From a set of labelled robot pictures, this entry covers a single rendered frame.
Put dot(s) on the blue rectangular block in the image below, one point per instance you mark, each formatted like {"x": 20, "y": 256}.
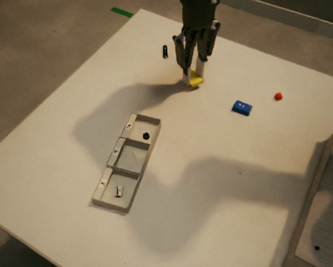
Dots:
{"x": 242, "y": 108}

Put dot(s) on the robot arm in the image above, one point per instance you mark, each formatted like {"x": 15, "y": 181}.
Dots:
{"x": 200, "y": 5}

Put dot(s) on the beige rack of three bins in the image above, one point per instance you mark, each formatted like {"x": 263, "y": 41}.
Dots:
{"x": 130, "y": 153}

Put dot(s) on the black hex nut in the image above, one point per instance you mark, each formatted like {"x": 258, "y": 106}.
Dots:
{"x": 146, "y": 136}

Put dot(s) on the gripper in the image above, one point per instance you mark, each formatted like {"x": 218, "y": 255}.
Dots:
{"x": 200, "y": 28}

